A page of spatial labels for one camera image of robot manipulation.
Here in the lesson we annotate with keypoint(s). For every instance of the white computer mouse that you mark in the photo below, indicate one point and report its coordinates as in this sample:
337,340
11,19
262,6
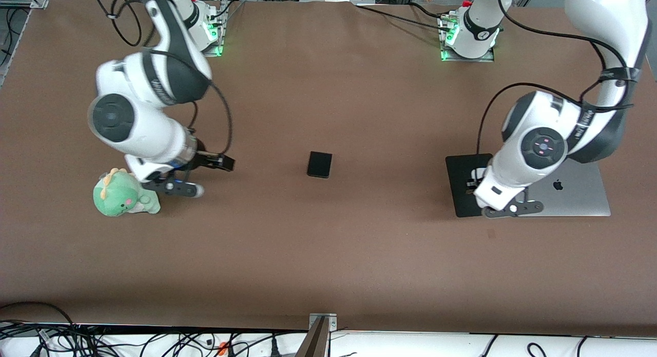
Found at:
479,172

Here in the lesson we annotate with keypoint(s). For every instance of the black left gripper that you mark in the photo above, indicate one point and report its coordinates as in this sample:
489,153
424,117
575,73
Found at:
471,183

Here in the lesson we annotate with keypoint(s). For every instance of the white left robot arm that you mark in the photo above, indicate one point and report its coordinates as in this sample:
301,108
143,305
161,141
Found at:
513,182

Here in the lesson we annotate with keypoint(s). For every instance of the grey closed laptop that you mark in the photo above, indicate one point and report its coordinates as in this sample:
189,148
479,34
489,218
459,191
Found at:
575,198

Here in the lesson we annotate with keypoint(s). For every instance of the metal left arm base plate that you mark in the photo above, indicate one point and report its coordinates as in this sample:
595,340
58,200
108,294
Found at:
467,59

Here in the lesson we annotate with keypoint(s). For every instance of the silver table edge bracket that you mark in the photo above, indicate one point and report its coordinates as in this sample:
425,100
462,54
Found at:
328,321

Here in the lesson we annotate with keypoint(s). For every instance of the green dinosaur plush toy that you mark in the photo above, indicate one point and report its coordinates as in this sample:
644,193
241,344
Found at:
120,198

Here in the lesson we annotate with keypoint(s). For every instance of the dark profile beam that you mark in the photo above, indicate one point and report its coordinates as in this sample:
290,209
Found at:
313,344

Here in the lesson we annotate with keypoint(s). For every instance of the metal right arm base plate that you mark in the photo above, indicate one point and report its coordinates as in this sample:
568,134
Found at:
213,53

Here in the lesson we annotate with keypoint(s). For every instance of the small black box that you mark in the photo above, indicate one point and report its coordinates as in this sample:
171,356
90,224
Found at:
320,164

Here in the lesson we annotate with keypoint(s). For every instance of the black mouse pad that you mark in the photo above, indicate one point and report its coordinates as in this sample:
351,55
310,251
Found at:
457,192

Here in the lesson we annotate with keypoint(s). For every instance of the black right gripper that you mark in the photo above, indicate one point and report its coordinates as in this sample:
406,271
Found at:
203,159

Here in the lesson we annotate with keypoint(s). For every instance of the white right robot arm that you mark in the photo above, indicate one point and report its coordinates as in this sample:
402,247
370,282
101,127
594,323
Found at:
154,136

